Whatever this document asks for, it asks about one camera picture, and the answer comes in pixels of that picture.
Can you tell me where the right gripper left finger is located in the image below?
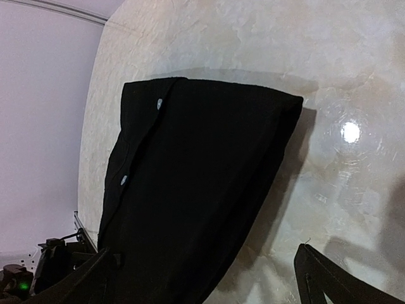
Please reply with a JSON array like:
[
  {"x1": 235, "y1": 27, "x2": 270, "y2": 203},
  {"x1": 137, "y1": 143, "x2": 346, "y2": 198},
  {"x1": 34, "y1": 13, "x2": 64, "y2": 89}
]
[{"x1": 28, "y1": 249, "x2": 122, "y2": 303}]

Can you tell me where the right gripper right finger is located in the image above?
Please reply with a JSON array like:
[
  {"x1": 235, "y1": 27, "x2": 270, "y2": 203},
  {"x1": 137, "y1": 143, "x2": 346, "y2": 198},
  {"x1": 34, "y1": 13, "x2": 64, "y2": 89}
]
[{"x1": 294, "y1": 244, "x2": 403, "y2": 304}]

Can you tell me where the black garment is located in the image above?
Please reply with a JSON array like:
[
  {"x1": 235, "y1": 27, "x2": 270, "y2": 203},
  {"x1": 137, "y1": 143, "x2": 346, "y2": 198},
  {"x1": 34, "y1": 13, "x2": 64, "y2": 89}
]
[{"x1": 97, "y1": 77, "x2": 303, "y2": 303}]

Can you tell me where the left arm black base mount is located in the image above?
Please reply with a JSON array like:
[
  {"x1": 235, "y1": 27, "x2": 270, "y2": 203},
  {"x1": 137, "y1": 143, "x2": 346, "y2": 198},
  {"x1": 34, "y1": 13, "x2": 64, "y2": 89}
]
[{"x1": 1, "y1": 233, "x2": 95, "y2": 303}]

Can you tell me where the aluminium front rail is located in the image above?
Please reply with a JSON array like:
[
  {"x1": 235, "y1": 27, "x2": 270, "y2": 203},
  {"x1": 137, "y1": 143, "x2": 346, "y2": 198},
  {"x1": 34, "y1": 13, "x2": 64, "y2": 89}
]
[{"x1": 73, "y1": 210, "x2": 98, "y2": 253}]

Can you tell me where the left aluminium corner post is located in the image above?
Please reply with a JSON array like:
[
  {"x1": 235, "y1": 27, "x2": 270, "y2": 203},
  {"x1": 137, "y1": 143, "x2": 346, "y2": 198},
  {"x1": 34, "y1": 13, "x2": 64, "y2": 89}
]
[{"x1": 2, "y1": 0, "x2": 108, "y2": 26}]

